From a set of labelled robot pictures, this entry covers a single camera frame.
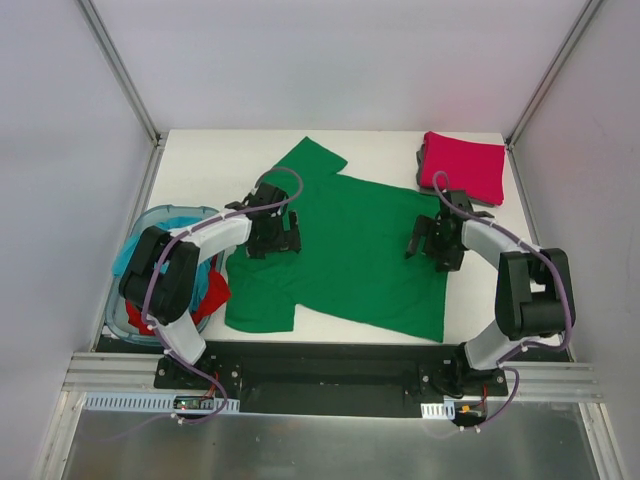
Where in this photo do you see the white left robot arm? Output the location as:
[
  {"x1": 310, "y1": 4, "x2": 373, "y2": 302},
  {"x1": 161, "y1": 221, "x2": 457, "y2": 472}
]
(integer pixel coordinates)
[{"x1": 119, "y1": 182, "x2": 301, "y2": 389}]

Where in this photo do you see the white cable duct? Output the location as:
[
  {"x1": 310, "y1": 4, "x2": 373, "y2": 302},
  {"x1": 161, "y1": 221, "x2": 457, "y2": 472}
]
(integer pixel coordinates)
[
  {"x1": 84, "y1": 393, "x2": 240, "y2": 415},
  {"x1": 420, "y1": 401, "x2": 456, "y2": 421}
]

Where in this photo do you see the folded grey t shirt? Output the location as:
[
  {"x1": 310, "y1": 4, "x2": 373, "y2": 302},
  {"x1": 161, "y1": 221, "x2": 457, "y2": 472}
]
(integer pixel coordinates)
[{"x1": 414, "y1": 144, "x2": 503, "y2": 210}]

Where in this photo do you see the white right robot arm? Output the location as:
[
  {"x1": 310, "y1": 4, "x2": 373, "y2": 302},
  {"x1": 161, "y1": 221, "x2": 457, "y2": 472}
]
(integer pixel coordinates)
[{"x1": 405, "y1": 190, "x2": 575, "y2": 395}]

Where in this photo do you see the aluminium frame post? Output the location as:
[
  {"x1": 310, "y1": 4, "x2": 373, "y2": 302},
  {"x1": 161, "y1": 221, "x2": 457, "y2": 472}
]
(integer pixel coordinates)
[
  {"x1": 505, "y1": 0, "x2": 606, "y2": 151},
  {"x1": 74, "y1": 0, "x2": 161, "y2": 146}
]

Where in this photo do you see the blue plastic basket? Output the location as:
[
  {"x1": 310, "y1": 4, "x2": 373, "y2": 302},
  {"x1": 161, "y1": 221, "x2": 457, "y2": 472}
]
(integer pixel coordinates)
[{"x1": 105, "y1": 205, "x2": 228, "y2": 346}]

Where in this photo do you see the left aluminium frame post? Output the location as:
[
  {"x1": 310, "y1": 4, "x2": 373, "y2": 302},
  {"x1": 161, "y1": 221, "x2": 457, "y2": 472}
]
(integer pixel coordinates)
[{"x1": 74, "y1": 0, "x2": 161, "y2": 146}]

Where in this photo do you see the red t shirt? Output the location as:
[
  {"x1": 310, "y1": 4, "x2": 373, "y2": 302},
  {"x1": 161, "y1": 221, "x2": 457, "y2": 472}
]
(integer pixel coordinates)
[{"x1": 125, "y1": 265, "x2": 231, "y2": 336}]

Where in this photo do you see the folded magenta t shirt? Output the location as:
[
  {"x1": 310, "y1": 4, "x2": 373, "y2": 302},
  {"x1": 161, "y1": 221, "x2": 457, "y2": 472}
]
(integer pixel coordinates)
[{"x1": 418, "y1": 130, "x2": 506, "y2": 206}]

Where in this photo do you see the left white cable duct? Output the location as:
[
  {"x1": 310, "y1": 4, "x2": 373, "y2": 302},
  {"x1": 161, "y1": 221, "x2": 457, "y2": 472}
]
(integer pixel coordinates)
[{"x1": 84, "y1": 393, "x2": 240, "y2": 415}]

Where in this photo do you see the right white cable duct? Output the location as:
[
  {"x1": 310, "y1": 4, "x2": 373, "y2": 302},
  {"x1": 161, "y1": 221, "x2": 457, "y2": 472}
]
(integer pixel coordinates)
[{"x1": 420, "y1": 401, "x2": 456, "y2": 421}]

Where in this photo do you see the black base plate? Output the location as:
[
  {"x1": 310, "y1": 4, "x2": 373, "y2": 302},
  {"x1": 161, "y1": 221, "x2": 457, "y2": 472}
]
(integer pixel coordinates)
[{"x1": 94, "y1": 334, "x2": 571, "y2": 417}]

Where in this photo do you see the aluminium front rail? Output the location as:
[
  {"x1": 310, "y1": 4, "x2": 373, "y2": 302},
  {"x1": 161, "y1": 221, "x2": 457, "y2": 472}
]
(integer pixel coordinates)
[{"x1": 62, "y1": 352, "x2": 160, "y2": 392}]

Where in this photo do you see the right aluminium frame post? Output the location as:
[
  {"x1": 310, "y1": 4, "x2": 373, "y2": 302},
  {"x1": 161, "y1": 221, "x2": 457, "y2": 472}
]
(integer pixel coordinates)
[{"x1": 505, "y1": 0, "x2": 606, "y2": 151}]

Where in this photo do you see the green t shirt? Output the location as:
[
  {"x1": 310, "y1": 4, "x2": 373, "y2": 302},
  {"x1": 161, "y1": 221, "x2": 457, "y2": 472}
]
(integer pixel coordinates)
[{"x1": 225, "y1": 138, "x2": 447, "y2": 342}]

